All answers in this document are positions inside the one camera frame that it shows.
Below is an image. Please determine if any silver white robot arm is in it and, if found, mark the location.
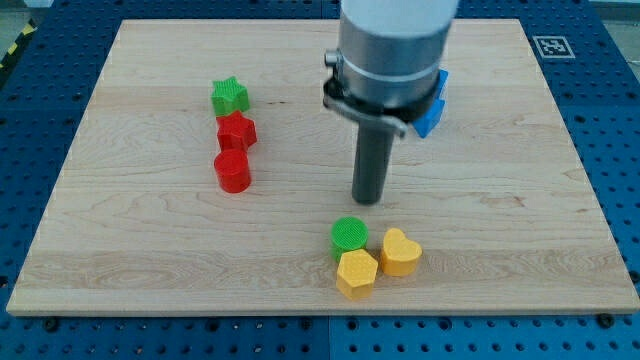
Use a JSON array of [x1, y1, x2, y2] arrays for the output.
[[336, 0, 458, 108]]

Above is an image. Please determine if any red star block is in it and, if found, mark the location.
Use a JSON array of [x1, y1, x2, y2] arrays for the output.
[[216, 111, 258, 152]]

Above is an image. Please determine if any green star block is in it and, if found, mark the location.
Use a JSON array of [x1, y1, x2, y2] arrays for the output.
[[210, 76, 250, 116]]

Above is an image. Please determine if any green cylinder block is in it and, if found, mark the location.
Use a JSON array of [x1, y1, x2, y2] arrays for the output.
[[330, 217, 369, 262]]

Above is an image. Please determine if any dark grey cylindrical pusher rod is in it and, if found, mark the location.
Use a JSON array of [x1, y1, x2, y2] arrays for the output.
[[352, 123, 395, 205]]

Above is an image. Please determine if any red cylinder block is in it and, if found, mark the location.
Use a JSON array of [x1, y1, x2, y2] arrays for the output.
[[213, 149, 251, 193]]

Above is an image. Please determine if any yellow hexagon block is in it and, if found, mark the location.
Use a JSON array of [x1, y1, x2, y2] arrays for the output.
[[336, 249, 378, 300]]

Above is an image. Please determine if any yellow heart block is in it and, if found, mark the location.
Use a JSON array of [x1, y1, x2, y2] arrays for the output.
[[380, 228, 423, 277]]

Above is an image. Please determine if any blue block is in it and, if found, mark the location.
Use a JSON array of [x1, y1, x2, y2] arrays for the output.
[[412, 69, 449, 138]]

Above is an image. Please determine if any wooden board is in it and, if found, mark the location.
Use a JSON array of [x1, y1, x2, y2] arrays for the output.
[[7, 19, 639, 317]]

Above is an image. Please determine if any black white fiducial tag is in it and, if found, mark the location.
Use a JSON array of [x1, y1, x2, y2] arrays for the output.
[[532, 35, 575, 59]]

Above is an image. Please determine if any black metal clamp bracket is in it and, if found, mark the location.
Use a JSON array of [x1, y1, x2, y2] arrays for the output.
[[323, 50, 440, 138]]

